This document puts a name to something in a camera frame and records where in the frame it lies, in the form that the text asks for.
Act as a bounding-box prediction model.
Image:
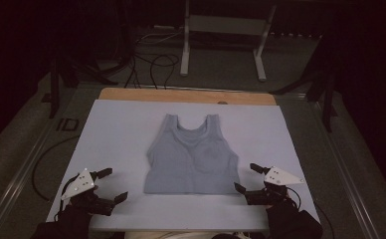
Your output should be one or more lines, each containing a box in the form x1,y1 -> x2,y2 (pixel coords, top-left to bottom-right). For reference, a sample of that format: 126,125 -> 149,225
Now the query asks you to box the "white power strip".
153,24 -> 183,33

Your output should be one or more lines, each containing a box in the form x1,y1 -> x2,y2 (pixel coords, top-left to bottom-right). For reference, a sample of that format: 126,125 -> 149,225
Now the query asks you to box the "person's left hand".
55,202 -> 95,231

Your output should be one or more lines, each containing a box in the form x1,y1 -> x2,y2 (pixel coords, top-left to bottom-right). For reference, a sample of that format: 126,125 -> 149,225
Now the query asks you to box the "person's right hand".
265,198 -> 302,228

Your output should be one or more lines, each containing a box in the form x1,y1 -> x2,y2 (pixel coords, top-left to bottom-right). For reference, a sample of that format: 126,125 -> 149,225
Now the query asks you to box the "metal floor rail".
0,114 -> 62,237
310,99 -> 381,239

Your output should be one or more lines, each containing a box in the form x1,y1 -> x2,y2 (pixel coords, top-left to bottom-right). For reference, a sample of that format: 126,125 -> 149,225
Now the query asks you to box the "white metal stand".
179,0 -> 278,83

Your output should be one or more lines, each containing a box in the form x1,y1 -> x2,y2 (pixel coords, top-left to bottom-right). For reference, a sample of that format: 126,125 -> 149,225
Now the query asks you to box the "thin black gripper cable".
286,186 -> 302,211

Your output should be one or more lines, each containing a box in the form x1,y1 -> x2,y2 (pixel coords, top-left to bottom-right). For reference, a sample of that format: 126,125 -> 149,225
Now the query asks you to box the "black tripod stand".
41,49 -> 119,120
269,33 -> 339,133

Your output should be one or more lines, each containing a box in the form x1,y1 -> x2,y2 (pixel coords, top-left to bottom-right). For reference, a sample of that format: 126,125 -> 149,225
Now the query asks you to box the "grey-blue tank top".
143,114 -> 241,195

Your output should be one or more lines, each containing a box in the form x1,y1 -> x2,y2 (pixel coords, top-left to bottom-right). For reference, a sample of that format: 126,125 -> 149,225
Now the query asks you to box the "black looped floor cable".
123,53 -> 181,91

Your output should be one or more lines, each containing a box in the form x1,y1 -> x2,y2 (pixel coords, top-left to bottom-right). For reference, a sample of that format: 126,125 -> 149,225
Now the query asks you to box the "pale blue table mat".
46,99 -> 320,233

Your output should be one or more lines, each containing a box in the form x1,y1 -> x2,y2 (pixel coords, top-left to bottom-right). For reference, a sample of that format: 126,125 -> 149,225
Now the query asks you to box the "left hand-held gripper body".
60,167 -> 116,217

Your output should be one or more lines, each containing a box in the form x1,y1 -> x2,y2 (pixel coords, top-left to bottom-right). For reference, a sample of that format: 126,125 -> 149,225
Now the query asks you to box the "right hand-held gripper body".
245,165 -> 305,207

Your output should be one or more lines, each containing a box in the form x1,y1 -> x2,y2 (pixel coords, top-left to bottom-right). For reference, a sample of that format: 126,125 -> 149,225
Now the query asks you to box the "long black cable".
31,134 -> 82,202

